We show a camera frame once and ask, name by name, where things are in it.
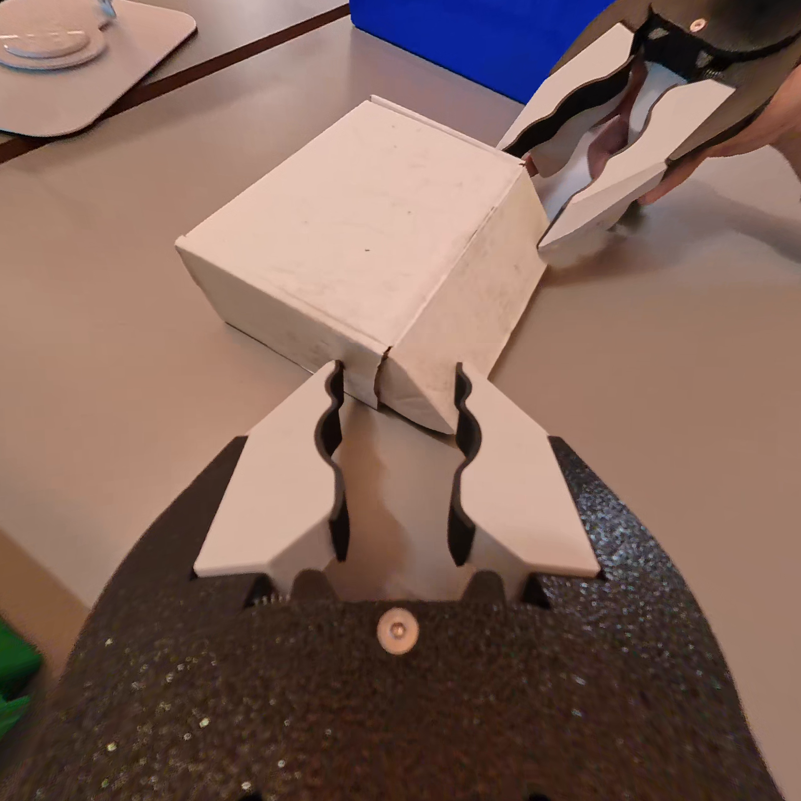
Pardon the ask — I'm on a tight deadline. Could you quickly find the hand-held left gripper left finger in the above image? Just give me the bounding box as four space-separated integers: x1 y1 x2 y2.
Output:
193 360 351 595

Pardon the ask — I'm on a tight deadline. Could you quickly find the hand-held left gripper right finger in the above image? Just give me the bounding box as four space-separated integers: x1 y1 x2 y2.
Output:
447 362 603 602

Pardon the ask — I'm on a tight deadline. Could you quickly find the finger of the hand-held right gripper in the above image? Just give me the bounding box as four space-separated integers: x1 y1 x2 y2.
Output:
537 78 738 255
497 22 640 180

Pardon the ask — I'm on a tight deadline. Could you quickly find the blue plastic bin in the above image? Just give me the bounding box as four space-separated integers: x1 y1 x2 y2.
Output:
349 0 617 104

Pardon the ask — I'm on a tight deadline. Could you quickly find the white cardboard mailer box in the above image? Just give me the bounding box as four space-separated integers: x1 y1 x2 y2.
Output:
175 95 550 436

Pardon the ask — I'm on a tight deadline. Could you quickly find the green plastic bin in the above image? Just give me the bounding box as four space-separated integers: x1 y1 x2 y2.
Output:
0 616 45 739

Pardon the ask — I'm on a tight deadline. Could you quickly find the person's right hand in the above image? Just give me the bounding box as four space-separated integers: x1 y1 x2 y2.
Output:
638 81 801 207

